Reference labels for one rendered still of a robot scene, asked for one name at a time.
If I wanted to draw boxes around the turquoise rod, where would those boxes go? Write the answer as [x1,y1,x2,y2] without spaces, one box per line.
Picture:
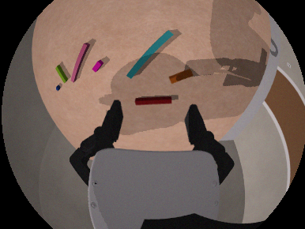
[127,30,174,79]

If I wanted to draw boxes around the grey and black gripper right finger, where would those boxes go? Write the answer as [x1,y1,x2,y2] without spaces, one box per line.
[185,104,234,184]

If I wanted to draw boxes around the small magenta block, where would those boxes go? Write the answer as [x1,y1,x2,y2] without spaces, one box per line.
[92,60,103,72]

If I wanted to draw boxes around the pink rod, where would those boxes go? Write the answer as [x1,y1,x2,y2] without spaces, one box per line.
[71,43,90,82]

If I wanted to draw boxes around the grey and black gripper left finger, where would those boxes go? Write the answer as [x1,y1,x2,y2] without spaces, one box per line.
[70,99,123,186]

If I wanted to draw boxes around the orange rod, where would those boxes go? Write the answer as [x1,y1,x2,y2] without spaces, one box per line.
[169,69,193,84]

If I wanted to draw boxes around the lime green rod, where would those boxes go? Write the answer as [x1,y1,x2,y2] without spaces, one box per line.
[55,65,68,83]

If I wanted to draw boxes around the dark red rod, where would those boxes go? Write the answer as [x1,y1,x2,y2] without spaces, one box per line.
[135,96,171,105]

